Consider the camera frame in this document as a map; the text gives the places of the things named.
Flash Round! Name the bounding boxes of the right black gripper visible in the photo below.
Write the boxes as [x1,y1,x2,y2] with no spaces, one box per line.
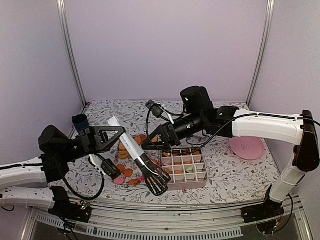
[141,111,205,151]

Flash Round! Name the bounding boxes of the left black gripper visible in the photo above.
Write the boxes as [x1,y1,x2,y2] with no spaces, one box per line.
[59,125,125,163]

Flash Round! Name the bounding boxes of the metal serving tongs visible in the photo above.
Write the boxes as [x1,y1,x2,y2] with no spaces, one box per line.
[120,131,171,197]

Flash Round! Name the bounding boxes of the metal divided cookie tin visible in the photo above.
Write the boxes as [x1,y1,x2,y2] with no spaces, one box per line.
[160,148,208,191]

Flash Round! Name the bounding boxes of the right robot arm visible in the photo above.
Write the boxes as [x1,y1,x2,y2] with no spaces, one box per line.
[142,86,320,223]

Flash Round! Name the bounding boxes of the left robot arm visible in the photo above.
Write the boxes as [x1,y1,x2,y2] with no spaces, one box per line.
[0,125,126,220]

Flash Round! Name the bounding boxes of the floral tablecloth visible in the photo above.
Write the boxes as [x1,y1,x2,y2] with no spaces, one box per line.
[56,100,279,205]

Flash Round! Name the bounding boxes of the dark blue cup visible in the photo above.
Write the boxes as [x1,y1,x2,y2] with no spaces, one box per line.
[71,114,90,133]

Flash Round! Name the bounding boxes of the pink round cookie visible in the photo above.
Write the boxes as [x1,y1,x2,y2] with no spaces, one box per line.
[113,177,125,185]

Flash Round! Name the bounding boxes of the floral cookie tray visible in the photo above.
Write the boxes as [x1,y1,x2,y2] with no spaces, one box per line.
[111,134,163,186]

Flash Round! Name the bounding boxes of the pink plate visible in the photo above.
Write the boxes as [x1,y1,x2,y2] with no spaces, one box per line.
[229,136,265,161]

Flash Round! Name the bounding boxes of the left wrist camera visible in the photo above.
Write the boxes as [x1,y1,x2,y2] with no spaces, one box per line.
[89,154,121,180]

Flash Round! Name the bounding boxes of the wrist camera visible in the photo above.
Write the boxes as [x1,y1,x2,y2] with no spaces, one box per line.
[89,154,121,180]
[145,99,174,124]

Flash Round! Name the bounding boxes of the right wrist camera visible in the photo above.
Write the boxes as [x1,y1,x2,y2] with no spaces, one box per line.
[145,99,174,124]

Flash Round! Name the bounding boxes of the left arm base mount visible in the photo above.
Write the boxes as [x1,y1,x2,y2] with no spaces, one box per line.
[48,200,92,223]

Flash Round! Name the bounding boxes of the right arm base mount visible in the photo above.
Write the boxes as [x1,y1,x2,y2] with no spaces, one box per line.
[240,201,285,235]

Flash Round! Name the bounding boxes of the left aluminium frame post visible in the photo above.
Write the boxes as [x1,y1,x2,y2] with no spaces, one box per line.
[56,0,87,108]

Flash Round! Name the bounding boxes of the aluminium frame post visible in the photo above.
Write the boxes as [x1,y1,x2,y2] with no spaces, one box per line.
[246,0,275,107]
[56,0,87,108]

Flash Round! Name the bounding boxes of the right aluminium frame post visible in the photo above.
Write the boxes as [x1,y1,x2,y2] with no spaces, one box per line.
[246,0,275,107]

